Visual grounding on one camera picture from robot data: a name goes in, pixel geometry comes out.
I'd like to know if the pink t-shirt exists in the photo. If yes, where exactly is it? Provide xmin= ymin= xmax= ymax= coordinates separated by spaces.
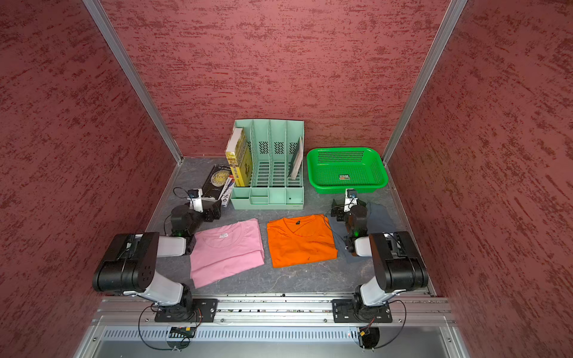
xmin=190 ymin=219 xmax=265 ymax=289

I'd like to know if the green plastic basket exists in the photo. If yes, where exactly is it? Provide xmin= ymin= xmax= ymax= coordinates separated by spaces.
xmin=307 ymin=147 xmax=389 ymax=194

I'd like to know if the orange t-shirt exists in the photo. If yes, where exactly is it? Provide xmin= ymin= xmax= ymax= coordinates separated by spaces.
xmin=267 ymin=215 xmax=338 ymax=269

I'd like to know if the grey-blue t-shirt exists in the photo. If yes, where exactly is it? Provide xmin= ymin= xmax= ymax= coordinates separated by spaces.
xmin=330 ymin=203 xmax=398 ymax=264

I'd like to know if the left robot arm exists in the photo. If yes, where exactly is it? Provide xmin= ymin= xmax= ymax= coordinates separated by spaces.
xmin=92 ymin=199 xmax=222 ymax=322

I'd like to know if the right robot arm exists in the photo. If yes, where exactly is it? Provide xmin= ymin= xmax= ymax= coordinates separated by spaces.
xmin=331 ymin=198 xmax=429 ymax=322

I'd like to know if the white red blue booklet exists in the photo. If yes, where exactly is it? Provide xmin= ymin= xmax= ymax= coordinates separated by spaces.
xmin=219 ymin=175 xmax=235 ymax=207

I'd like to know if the black book with gold emblem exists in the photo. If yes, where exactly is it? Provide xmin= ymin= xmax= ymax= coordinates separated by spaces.
xmin=201 ymin=165 xmax=232 ymax=201

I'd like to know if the thin book in organizer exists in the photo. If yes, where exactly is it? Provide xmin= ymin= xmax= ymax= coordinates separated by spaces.
xmin=289 ymin=137 xmax=304 ymax=180

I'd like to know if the yellow book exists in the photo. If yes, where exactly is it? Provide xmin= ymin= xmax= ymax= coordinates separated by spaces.
xmin=225 ymin=128 xmax=253 ymax=187

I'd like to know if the mint green file organizer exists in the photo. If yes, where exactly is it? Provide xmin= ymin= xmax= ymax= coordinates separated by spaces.
xmin=231 ymin=119 xmax=304 ymax=210

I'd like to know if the white perforated vent strip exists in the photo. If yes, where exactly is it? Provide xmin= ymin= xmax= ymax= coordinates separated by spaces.
xmin=101 ymin=326 xmax=360 ymax=343

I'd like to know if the left corner aluminium profile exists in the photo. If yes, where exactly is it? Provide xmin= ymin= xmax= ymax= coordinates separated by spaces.
xmin=82 ymin=0 xmax=184 ymax=166

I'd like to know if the corner aluminium profile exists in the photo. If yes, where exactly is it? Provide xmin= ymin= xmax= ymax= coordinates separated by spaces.
xmin=381 ymin=0 xmax=469 ymax=166
xmin=82 ymin=0 xmax=184 ymax=166

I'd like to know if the right corner aluminium profile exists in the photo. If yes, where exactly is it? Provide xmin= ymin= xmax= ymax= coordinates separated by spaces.
xmin=381 ymin=0 xmax=469 ymax=166

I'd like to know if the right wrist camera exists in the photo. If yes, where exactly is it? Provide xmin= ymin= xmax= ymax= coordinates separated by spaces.
xmin=343 ymin=189 xmax=358 ymax=212

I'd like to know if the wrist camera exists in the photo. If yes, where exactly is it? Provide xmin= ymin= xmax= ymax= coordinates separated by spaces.
xmin=187 ymin=189 xmax=204 ymax=213
xmin=343 ymin=189 xmax=358 ymax=212

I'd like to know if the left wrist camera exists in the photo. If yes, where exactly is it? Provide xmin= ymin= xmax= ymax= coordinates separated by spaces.
xmin=187 ymin=189 xmax=204 ymax=213

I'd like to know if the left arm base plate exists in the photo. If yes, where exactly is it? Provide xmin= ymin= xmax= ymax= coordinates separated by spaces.
xmin=155 ymin=298 xmax=219 ymax=324

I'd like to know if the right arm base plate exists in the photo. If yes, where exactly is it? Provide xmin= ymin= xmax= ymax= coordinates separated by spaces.
xmin=331 ymin=299 xmax=393 ymax=324

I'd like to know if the aluminium front rail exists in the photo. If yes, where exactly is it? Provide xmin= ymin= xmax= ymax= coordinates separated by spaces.
xmin=91 ymin=292 xmax=458 ymax=327

